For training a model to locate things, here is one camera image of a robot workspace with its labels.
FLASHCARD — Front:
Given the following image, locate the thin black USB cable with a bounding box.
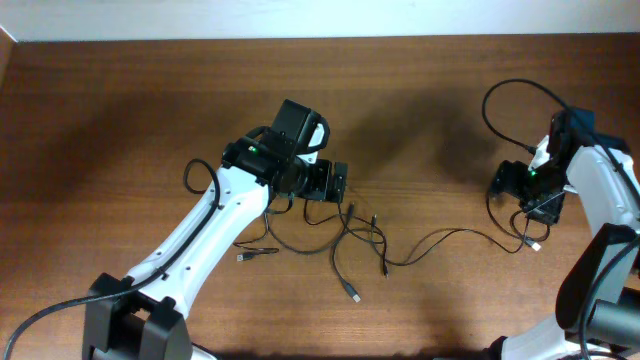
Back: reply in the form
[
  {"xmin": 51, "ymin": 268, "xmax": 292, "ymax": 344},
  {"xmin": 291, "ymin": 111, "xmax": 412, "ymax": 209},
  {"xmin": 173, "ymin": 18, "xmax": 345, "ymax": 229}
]
[
  {"xmin": 232, "ymin": 192, "xmax": 386, "ymax": 304},
  {"xmin": 369, "ymin": 192, "xmax": 551, "ymax": 279}
]

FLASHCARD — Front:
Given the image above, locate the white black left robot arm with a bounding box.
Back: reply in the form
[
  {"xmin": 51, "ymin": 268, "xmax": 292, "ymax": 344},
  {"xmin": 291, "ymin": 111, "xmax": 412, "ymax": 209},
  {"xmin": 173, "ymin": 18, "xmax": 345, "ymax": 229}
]
[{"xmin": 81, "ymin": 137, "xmax": 348, "ymax": 360}]

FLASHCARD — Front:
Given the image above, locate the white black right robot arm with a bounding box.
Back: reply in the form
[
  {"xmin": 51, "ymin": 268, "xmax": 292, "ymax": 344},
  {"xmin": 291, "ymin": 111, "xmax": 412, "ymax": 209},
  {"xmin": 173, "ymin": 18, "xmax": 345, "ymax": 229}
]
[{"xmin": 488, "ymin": 146, "xmax": 639, "ymax": 360}]

